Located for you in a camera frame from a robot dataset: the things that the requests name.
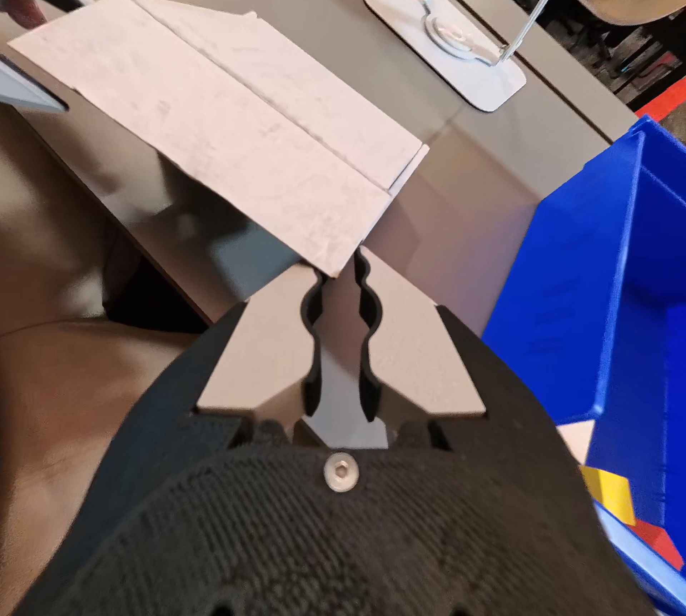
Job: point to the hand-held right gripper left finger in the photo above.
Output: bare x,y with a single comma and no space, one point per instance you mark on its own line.
257,358

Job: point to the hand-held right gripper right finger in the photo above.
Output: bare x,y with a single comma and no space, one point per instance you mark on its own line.
423,358

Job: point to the blue plastic bin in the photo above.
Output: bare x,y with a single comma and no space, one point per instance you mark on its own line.
562,278

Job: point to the white cardboard mailer box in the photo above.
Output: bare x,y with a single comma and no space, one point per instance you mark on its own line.
214,117

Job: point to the yellow wooden cube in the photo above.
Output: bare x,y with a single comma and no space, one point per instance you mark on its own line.
608,492

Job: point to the red wooden cube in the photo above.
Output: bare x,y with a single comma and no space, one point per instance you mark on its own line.
656,543

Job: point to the grey desk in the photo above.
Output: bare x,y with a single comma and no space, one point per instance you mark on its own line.
482,171

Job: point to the white document stand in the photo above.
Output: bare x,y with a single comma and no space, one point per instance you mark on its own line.
455,53

